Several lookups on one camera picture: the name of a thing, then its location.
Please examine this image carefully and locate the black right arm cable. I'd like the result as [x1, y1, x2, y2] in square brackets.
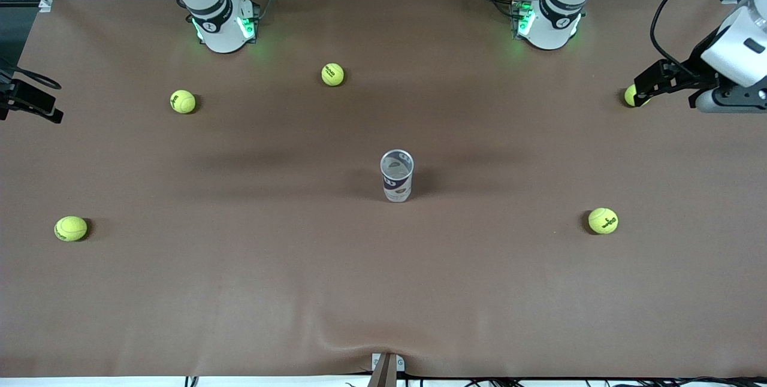
[0, 58, 62, 90]

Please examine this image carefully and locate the yellow tennis ball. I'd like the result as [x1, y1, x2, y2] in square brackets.
[588, 207, 619, 235]
[624, 83, 651, 108]
[321, 62, 346, 87]
[170, 89, 197, 114]
[54, 216, 88, 242]

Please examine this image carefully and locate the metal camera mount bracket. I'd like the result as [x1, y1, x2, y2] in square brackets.
[370, 352, 406, 387]

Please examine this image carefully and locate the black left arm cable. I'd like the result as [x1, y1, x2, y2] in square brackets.
[650, 0, 756, 76]

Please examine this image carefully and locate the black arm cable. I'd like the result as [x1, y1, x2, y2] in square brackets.
[650, 0, 756, 76]
[0, 58, 62, 90]

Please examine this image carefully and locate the brown table cover mat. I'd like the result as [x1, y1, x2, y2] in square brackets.
[0, 0, 767, 379]

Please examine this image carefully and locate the clear white-blue tennis ball can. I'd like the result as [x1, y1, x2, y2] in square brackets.
[380, 149, 415, 202]

